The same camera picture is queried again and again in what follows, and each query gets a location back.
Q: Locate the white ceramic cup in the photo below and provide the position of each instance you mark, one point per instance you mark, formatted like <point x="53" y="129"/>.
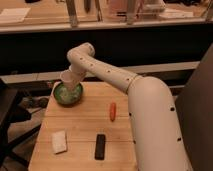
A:
<point x="69" y="79"/>

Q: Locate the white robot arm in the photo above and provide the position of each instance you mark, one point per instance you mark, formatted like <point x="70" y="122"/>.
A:
<point x="158" y="141"/>

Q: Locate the green ceramic bowl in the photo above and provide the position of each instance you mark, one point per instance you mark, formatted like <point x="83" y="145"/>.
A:
<point x="65" y="97"/>

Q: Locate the orange carrot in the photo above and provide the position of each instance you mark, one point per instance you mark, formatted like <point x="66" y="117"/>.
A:
<point x="112" y="111"/>

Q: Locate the dark chair right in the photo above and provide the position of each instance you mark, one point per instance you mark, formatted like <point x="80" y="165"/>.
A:
<point x="195" y="109"/>

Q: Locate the white paper sheet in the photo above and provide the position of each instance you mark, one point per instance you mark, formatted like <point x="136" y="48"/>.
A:
<point x="13" y="15"/>

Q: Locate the white sponge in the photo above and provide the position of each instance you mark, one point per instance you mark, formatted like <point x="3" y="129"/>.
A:
<point x="59" y="143"/>

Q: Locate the black rectangular block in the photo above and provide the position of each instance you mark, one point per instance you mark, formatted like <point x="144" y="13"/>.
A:
<point x="100" y="147"/>

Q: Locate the dark furniture left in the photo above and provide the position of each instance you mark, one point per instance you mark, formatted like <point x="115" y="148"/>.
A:
<point x="8" y="109"/>

